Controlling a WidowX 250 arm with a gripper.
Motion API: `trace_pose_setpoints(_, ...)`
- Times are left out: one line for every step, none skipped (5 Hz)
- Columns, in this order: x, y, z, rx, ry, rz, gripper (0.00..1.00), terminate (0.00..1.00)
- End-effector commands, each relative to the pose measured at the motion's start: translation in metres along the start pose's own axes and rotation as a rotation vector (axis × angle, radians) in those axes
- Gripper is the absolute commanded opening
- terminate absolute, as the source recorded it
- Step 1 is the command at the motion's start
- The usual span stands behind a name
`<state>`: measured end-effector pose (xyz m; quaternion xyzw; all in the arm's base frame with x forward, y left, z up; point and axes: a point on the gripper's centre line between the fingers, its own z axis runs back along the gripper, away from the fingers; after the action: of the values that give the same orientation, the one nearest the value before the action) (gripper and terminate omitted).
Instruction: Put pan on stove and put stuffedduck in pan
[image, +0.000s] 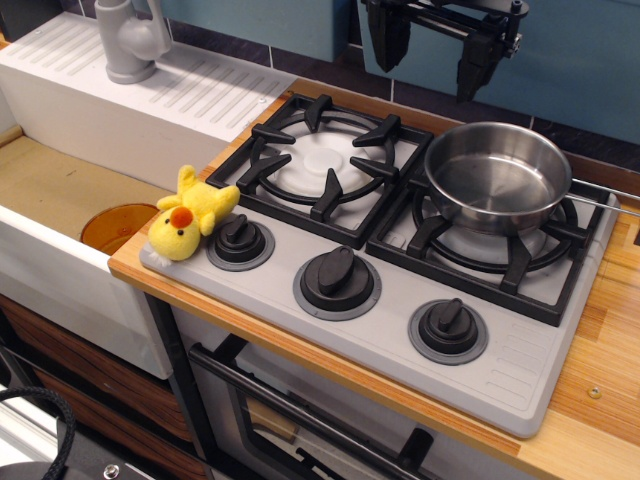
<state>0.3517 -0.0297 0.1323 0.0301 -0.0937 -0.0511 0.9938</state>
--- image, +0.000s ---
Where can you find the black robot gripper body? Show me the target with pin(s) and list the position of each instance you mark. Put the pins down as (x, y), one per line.
(458, 19)

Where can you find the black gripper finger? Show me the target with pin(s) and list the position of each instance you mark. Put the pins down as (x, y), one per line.
(480, 57)
(390, 34)

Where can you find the stainless steel pan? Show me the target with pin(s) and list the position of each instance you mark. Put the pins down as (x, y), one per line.
(502, 179)

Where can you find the yellow stuffed duck toy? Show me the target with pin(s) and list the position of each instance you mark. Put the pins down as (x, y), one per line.
(189, 215)

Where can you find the black middle stove knob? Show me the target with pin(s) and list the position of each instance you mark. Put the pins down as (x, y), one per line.
(337, 286)

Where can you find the black stove knob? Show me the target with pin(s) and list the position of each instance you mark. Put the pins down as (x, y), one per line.
(448, 332)
(240, 245)
(337, 286)

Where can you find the black left stove knob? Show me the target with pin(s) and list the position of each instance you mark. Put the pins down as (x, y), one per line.
(240, 245)

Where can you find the black right stove knob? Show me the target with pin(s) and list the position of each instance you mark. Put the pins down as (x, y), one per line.
(448, 332)

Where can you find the grey toy stove top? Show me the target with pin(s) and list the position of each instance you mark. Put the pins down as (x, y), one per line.
(508, 386)

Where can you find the teal cabinet right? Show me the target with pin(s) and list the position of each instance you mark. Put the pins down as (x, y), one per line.
(578, 64)

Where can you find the black left burner grate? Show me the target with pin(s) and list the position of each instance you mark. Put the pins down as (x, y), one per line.
(317, 172)

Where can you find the black burner grate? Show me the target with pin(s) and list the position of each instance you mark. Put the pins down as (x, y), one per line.
(546, 274)
(317, 172)

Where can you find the black right burner grate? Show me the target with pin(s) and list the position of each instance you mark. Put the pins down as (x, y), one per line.
(546, 274)

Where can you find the grey toy faucet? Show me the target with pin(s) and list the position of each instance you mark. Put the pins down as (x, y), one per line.
(131, 45)

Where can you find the white toy sink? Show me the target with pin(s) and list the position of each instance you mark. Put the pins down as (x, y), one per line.
(75, 144)

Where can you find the orange plastic bowl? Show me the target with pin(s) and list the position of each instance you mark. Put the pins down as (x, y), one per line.
(112, 228)

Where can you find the toy oven door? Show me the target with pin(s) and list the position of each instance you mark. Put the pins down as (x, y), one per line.
(222, 363)

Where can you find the wooden drawer front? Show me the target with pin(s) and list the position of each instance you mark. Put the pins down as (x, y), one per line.
(131, 410)

